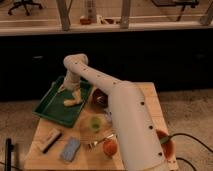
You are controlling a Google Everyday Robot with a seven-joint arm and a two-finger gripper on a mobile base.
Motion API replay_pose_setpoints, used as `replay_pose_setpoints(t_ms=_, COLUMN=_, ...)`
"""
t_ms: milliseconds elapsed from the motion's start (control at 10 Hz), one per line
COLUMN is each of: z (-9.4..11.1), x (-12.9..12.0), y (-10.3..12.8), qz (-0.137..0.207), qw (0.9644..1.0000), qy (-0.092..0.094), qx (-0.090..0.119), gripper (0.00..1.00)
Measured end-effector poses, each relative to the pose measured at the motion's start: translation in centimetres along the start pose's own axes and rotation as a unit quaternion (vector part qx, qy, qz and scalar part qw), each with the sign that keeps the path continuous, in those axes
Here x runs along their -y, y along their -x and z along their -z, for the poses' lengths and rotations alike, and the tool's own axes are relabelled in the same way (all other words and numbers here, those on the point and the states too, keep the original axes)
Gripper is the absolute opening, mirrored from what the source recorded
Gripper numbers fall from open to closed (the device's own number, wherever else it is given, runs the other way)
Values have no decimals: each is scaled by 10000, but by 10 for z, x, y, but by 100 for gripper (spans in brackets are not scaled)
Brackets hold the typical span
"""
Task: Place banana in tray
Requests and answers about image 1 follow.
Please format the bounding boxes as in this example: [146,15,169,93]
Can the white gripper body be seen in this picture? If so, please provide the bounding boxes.
[63,71,80,91]

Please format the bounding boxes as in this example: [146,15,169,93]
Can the yellow banana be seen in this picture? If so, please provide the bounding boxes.
[63,90,82,107]

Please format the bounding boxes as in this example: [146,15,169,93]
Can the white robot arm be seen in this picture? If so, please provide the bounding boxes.
[63,54,169,171]

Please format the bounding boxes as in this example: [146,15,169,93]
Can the green plastic tray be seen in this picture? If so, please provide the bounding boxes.
[33,76,93,128]

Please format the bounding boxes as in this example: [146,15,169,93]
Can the dark red bowl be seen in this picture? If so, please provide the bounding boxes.
[92,89,108,108]

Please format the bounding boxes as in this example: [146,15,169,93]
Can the green cup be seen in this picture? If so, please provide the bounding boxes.
[90,117,102,132]

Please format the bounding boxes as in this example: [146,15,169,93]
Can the clear glass bowl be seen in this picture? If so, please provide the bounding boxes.
[79,115,113,143]

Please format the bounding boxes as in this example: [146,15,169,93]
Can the wooden black brush block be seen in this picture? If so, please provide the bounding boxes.
[40,129,62,153]

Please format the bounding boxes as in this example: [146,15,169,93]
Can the red object on shelf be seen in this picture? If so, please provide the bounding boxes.
[79,16,92,25]

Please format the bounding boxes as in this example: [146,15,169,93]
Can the blue sponge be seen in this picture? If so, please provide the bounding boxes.
[60,137,81,162]

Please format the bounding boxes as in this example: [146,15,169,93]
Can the metal fork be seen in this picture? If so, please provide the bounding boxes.
[88,134,115,149]

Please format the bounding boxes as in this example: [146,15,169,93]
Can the orange fruit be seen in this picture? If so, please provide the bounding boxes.
[103,139,117,157]

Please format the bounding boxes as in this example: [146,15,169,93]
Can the black office chair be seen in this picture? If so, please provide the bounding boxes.
[8,0,43,16]

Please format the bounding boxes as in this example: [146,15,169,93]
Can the orange bowl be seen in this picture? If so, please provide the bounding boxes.
[156,129,175,160]

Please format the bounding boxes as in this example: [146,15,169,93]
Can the black stand post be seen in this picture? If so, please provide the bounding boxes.
[4,138,14,171]

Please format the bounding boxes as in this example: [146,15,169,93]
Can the black cable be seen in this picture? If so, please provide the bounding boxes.
[159,132,213,171]

